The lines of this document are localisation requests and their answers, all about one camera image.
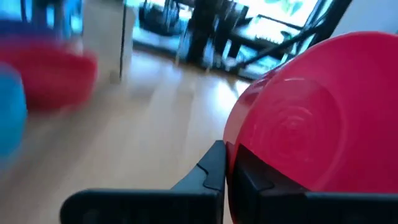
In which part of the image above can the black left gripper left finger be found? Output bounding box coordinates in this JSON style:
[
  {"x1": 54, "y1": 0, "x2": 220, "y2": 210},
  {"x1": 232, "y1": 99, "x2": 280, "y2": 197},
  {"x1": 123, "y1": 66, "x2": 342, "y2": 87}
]
[{"x1": 59, "y1": 139, "x2": 226, "y2": 224}]

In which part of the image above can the red mini bowl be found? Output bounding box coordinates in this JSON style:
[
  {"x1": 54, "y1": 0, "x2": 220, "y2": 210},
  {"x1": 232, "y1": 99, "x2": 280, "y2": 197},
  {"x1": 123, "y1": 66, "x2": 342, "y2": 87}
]
[
  {"x1": 222, "y1": 30, "x2": 398, "y2": 224},
  {"x1": 0, "y1": 40, "x2": 99, "y2": 112}
]

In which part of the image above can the white plant pot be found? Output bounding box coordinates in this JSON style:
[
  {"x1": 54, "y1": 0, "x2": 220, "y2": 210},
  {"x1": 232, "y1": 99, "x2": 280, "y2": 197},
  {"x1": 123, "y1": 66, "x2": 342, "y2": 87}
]
[{"x1": 82, "y1": 0, "x2": 136, "y2": 84}]

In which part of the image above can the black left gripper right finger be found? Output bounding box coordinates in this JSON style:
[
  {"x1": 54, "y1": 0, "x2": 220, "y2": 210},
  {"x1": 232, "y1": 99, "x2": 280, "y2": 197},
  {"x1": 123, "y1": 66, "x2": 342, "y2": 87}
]
[{"x1": 226, "y1": 144, "x2": 398, "y2": 224}]

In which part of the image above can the blue mini bowl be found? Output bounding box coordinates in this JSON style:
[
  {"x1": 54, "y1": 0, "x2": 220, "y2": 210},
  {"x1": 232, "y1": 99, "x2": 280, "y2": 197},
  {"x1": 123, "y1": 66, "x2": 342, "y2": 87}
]
[{"x1": 0, "y1": 62, "x2": 29, "y2": 159}]

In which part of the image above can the black window pillar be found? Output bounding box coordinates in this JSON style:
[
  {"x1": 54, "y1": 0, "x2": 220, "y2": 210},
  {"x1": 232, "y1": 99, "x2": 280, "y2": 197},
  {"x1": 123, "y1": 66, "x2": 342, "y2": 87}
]
[{"x1": 298, "y1": 0, "x2": 354, "y2": 54}]

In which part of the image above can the large glass window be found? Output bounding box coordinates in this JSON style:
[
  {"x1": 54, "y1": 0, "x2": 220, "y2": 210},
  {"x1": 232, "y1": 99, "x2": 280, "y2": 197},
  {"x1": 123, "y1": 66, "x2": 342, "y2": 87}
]
[{"x1": 236, "y1": 0, "x2": 321, "y2": 29}]

